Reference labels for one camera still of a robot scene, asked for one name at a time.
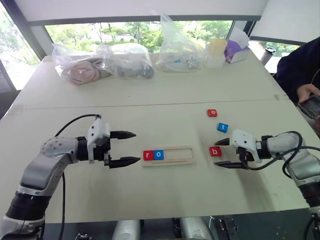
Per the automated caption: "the silver rounded robot part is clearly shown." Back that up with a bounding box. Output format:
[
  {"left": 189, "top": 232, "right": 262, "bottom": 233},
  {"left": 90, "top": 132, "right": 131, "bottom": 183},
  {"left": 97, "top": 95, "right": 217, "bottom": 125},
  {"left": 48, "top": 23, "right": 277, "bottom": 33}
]
[
  {"left": 179, "top": 216, "right": 214, "bottom": 240},
  {"left": 112, "top": 219, "right": 142, "bottom": 240}
]

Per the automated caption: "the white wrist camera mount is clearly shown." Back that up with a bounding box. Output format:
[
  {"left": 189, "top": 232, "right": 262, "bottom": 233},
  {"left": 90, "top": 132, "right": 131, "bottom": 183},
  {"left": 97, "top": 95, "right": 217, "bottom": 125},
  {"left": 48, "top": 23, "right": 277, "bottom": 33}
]
[
  {"left": 231, "top": 128, "right": 263, "bottom": 164},
  {"left": 86, "top": 117, "right": 111, "bottom": 165}
]

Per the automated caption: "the red letter b block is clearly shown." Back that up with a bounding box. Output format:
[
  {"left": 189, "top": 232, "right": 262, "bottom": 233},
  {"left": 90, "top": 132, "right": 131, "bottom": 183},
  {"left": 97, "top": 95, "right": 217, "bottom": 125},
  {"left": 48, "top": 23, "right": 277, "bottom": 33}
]
[{"left": 208, "top": 146, "right": 223, "bottom": 158}]

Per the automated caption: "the person in dark clothing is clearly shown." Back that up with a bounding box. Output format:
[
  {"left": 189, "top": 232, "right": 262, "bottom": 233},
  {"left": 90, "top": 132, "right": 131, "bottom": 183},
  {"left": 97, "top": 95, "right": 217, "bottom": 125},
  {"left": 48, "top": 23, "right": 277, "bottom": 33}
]
[{"left": 275, "top": 36, "right": 320, "bottom": 106}]

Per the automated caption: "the steel tumbler with black lid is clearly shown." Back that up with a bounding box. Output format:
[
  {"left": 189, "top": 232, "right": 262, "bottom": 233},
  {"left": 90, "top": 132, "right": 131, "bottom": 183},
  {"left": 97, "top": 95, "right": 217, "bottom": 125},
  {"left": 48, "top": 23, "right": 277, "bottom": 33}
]
[{"left": 259, "top": 46, "right": 277, "bottom": 66}]

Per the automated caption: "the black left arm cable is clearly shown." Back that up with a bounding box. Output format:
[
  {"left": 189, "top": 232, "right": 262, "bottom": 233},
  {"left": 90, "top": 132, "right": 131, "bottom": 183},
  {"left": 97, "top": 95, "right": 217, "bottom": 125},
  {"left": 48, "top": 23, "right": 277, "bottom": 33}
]
[{"left": 54, "top": 114, "right": 102, "bottom": 240}]

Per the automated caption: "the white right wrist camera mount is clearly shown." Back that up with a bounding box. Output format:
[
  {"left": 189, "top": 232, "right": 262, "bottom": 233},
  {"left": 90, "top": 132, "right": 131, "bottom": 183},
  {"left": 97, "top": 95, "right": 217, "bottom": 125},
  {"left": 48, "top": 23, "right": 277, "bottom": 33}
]
[{"left": 231, "top": 128, "right": 263, "bottom": 164}]

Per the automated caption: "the wooden letter tray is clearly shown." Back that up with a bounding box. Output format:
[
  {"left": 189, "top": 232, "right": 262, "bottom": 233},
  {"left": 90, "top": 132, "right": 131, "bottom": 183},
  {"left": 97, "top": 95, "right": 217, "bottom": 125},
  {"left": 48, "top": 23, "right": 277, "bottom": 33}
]
[{"left": 140, "top": 145, "right": 197, "bottom": 168}]

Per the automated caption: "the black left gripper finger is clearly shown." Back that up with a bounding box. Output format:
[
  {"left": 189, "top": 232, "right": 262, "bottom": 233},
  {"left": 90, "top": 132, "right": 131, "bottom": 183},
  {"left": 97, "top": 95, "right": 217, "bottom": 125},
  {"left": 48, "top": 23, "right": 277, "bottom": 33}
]
[
  {"left": 109, "top": 130, "right": 137, "bottom": 141},
  {"left": 108, "top": 156, "right": 142, "bottom": 170}
]

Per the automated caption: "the purple and white box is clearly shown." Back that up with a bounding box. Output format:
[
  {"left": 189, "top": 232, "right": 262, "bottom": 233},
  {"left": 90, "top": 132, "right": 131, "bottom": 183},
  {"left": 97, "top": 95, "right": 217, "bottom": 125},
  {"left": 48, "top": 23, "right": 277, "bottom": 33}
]
[{"left": 223, "top": 26, "right": 251, "bottom": 65}]

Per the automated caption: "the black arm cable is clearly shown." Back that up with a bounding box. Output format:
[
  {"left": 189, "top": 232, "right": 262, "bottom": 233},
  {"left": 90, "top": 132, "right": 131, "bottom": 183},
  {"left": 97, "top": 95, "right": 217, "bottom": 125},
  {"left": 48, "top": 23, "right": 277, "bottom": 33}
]
[
  {"left": 246, "top": 130, "right": 320, "bottom": 180},
  {"left": 54, "top": 114, "right": 102, "bottom": 240}
]

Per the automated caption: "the black smartphone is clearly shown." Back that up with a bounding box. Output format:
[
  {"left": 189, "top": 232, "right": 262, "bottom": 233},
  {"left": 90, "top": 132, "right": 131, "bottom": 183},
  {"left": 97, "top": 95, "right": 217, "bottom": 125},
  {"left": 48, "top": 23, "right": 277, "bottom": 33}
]
[{"left": 297, "top": 94, "right": 320, "bottom": 120}]

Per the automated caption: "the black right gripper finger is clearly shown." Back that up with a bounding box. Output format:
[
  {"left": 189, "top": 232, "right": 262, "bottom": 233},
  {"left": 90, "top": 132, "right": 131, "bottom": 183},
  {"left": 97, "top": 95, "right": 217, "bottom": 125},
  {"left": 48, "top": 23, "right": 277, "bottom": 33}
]
[
  {"left": 213, "top": 160, "right": 243, "bottom": 170},
  {"left": 214, "top": 137, "right": 234, "bottom": 147}
]

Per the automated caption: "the black metal bracket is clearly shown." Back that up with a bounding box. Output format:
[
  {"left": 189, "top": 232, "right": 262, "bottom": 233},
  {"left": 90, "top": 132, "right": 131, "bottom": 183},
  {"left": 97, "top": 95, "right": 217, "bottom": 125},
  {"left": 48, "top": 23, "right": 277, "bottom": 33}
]
[{"left": 218, "top": 217, "right": 239, "bottom": 240}]

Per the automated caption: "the blue letter t block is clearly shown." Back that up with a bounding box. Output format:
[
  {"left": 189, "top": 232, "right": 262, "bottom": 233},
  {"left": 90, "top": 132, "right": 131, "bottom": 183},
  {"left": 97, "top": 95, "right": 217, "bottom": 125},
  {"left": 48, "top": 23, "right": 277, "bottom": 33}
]
[{"left": 215, "top": 122, "right": 230, "bottom": 133}]

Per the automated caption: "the plastic bag with grey items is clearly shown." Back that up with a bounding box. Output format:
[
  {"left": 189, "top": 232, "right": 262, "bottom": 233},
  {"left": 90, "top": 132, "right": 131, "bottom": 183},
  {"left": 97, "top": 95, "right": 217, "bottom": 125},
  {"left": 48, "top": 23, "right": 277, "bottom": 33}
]
[{"left": 96, "top": 42, "right": 155, "bottom": 80}]

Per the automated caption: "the person's bare hand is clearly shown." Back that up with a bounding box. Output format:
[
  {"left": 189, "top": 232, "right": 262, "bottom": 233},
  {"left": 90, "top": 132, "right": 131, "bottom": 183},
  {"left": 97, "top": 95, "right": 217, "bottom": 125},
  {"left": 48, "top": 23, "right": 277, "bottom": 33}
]
[{"left": 297, "top": 83, "right": 320, "bottom": 105}]

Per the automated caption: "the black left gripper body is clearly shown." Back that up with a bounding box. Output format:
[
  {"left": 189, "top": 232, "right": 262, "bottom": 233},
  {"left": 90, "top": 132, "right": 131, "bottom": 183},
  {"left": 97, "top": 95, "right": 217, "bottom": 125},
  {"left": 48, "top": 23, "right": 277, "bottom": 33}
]
[{"left": 92, "top": 139, "right": 113, "bottom": 168}]

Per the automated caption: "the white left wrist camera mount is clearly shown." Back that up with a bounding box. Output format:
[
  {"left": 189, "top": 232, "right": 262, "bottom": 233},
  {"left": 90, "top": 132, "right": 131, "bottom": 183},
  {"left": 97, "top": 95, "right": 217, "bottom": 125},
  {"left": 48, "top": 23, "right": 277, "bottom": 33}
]
[{"left": 86, "top": 117, "right": 111, "bottom": 165}]

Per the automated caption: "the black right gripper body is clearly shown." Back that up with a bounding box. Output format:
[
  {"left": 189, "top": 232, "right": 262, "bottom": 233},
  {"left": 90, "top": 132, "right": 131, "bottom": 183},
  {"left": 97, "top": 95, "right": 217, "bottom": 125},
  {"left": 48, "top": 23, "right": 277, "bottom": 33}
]
[{"left": 236, "top": 146, "right": 251, "bottom": 171}]

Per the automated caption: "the blue letter o block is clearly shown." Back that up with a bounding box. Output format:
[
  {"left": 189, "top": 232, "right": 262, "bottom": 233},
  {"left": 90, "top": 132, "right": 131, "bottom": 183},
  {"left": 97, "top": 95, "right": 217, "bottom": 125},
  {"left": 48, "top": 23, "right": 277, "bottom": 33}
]
[{"left": 152, "top": 149, "right": 165, "bottom": 161}]

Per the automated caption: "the plastic bag with pink items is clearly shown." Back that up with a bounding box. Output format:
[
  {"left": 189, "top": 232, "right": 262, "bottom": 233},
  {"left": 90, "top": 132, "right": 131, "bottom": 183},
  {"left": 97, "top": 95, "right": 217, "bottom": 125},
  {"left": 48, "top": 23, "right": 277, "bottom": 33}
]
[{"left": 51, "top": 42, "right": 114, "bottom": 86}]

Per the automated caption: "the tall clear plastic bag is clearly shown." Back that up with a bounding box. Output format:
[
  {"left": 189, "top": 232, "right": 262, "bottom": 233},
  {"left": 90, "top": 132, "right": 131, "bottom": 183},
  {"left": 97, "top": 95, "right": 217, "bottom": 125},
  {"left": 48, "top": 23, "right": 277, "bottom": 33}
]
[{"left": 155, "top": 13, "right": 208, "bottom": 74}]

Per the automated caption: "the pale yellow plastic container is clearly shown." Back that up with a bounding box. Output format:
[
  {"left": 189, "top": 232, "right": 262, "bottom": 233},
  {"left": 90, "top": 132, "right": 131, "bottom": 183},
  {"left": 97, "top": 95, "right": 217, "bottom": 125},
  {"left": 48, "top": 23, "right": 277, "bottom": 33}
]
[{"left": 204, "top": 38, "right": 229, "bottom": 70}]

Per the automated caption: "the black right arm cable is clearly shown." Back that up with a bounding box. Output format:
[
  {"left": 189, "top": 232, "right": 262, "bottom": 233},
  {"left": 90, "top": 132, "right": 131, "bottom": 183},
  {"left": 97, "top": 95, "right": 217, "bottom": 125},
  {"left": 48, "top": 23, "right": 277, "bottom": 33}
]
[{"left": 246, "top": 130, "right": 320, "bottom": 180}]

